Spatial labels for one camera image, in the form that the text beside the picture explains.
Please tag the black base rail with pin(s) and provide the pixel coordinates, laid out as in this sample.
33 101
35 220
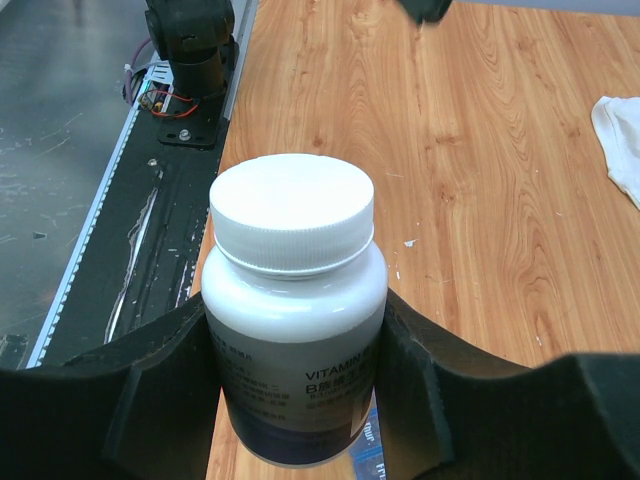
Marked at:
136 254

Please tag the blue weekly pill organizer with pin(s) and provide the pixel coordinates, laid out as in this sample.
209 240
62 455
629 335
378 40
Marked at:
367 452

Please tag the white cloth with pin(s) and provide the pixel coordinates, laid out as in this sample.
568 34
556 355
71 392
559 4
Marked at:
616 124

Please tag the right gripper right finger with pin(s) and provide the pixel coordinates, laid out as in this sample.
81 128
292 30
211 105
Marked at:
449 410

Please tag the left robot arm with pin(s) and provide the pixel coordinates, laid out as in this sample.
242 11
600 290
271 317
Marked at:
196 39

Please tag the white cap pill bottle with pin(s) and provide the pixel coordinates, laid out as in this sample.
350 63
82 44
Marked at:
295 290

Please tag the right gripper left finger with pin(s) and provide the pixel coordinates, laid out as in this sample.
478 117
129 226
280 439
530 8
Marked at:
140 407

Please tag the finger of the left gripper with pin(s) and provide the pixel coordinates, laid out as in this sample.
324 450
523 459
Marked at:
425 11

